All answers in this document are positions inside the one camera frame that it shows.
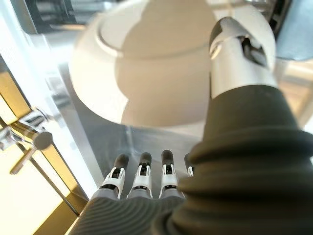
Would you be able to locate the beige ceramic plate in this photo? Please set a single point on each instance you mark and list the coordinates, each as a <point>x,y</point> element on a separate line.
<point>159,73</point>

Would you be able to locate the chrome gooseneck faucet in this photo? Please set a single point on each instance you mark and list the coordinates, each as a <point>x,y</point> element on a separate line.
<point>42,140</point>

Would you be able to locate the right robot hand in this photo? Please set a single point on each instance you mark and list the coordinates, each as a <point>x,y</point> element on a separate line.
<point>220,195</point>

